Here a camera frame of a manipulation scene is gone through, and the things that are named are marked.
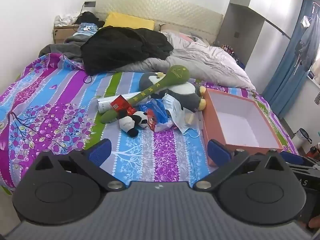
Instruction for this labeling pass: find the hanging white face mask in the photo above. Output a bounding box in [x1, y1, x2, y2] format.
[300, 15, 312, 28]

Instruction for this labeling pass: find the white trash bin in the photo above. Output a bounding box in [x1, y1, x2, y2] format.
[291, 128, 313, 152]

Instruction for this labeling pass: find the red card packet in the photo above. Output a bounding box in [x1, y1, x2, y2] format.
[110, 94, 131, 112]

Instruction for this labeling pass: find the person's right forearm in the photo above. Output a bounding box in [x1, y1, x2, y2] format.
[308, 217, 320, 233]

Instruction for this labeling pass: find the dark hanging jacket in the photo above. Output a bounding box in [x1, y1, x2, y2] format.
[294, 15, 320, 73]

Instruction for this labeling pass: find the dark grey blanket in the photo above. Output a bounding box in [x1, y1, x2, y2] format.
[39, 32, 88, 63]

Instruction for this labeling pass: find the blue curtain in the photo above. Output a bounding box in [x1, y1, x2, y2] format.
[261, 0, 320, 119]

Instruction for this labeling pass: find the colourful floral bed sheet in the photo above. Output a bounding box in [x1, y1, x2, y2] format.
[0, 52, 300, 196]

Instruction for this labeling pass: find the grey penguin plush toy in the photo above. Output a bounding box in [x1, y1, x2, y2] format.
[139, 71, 207, 113]

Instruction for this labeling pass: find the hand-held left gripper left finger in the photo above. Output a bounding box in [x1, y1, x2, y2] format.
[34, 138, 127, 192]

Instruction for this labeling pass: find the row of small bottles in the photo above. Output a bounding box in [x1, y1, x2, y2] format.
[221, 44, 241, 61]

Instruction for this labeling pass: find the black clothing pile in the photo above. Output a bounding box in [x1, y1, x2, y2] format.
[80, 26, 174, 75]

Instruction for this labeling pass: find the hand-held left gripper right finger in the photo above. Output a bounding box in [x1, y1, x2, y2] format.
[196, 139, 286, 191]

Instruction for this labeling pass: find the yellow pillow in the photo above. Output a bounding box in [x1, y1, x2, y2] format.
[103, 12, 155, 30]

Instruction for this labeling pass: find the green plush stick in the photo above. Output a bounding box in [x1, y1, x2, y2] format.
[100, 65, 190, 124]

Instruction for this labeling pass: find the brown cardboard box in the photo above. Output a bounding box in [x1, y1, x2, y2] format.
[52, 25, 81, 44]

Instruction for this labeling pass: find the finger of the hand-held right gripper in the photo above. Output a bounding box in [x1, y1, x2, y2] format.
[279, 151, 320, 172]

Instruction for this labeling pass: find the light grey duvet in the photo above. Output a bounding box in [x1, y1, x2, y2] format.
[120, 31, 257, 91]

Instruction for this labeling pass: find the blue plastic bag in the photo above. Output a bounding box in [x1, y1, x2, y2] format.
[139, 99, 174, 132]

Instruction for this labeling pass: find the white crumpled cloth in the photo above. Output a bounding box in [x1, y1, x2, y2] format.
[54, 14, 78, 27]

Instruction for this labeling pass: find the small panda plush toy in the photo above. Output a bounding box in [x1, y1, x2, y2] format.
[118, 110, 150, 138]

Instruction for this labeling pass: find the grey white wardrobe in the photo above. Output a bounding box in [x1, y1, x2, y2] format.
[216, 0, 304, 96]

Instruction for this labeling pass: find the cream padded headboard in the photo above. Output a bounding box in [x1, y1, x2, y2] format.
[95, 0, 223, 46]

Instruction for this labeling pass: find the black garment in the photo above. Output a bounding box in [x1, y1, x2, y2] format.
[74, 11, 105, 28]

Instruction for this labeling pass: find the white printed tube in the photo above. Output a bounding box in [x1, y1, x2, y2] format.
[97, 95, 125, 114]

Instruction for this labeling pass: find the blue panda print bag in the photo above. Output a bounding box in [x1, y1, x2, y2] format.
[74, 23, 98, 34]

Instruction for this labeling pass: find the blue face mask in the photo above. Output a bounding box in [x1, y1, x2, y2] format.
[162, 92, 200, 138]

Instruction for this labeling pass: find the orange cardboard box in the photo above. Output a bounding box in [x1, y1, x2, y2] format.
[201, 87, 284, 167]

